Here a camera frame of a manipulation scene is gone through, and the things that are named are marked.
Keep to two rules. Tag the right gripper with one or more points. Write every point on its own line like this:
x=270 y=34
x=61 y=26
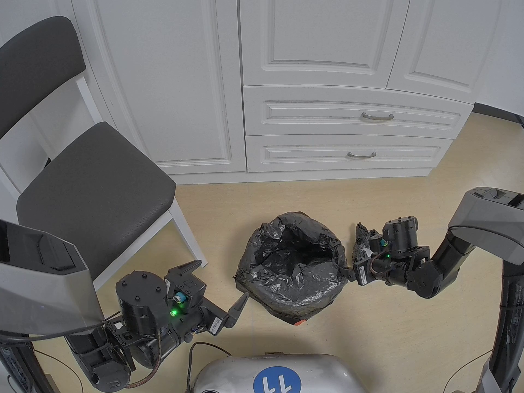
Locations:
x=365 y=274

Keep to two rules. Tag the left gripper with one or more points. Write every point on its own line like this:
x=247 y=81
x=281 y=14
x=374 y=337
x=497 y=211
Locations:
x=206 y=315

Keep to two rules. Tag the black plastic bag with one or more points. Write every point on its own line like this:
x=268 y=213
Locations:
x=286 y=285

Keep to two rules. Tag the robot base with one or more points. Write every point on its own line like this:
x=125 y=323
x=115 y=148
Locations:
x=229 y=377

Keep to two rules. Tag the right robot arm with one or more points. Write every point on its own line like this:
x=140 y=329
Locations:
x=483 y=219

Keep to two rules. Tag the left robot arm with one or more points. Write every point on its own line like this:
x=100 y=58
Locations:
x=45 y=285

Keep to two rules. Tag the crumpled black plastic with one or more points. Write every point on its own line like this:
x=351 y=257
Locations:
x=362 y=235

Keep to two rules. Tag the white chair dark grey seat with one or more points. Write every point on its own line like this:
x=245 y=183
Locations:
x=94 y=178

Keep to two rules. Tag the white wardrobe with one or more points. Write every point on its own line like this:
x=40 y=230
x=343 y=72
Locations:
x=327 y=23

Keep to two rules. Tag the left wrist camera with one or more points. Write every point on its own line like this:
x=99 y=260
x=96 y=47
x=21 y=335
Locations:
x=186 y=291

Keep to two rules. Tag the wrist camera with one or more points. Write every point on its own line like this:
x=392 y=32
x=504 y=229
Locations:
x=186 y=291
x=378 y=244

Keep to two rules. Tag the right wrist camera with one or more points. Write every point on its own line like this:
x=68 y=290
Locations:
x=378 y=244

